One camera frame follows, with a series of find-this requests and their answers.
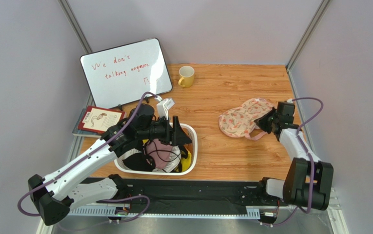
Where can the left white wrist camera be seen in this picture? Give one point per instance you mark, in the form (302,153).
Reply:
(165,105)

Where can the yellow ceramic mug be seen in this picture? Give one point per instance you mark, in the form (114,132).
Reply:
(186,76)

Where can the black bra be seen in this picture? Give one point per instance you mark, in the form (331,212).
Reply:
(137,159)

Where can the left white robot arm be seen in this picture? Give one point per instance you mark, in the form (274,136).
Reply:
(58,193)

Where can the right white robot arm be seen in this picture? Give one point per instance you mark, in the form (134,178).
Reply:
(309,180)

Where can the pink ribbed bra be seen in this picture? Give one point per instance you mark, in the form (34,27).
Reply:
(164,155)

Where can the white plastic laundry basket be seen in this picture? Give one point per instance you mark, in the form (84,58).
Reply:
(192,155)

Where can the grey book underneath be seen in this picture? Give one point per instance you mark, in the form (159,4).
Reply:
(82,133)

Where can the aluminium frame rails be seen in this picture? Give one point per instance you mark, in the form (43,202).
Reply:
(254,213)

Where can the yellow bra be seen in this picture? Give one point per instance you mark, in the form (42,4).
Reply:
(184,162)

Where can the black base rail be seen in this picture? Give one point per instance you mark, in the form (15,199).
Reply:
(193,197)

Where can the red cover book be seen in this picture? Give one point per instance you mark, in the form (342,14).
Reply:
(98,120)

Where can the white dry-erase board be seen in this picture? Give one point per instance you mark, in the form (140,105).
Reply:
(121,75)

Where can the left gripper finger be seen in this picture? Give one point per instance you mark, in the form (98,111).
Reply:
(179,136)
(175,122)

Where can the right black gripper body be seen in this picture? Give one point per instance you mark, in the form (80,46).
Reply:
(271,121)

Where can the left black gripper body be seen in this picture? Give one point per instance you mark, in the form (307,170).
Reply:
(160,130)

